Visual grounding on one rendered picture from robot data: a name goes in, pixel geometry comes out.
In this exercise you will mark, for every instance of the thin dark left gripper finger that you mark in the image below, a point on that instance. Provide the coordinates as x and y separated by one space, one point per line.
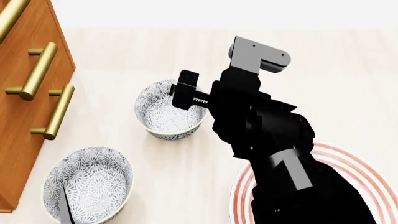
66 210

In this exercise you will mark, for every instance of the brown wooden drawer cabinet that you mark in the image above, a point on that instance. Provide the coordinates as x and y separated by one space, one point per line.
18 116

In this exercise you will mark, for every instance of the white plate with red rings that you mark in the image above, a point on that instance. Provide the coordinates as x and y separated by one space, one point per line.
357 168

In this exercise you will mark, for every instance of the floral patterned ceramic bowl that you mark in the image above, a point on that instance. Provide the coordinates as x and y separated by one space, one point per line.
161 121
93 182

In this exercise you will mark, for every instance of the grey gripper camera mount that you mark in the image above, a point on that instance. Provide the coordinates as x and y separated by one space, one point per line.
252 58

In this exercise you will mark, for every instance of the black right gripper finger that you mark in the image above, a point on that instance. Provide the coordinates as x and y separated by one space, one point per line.
184 93

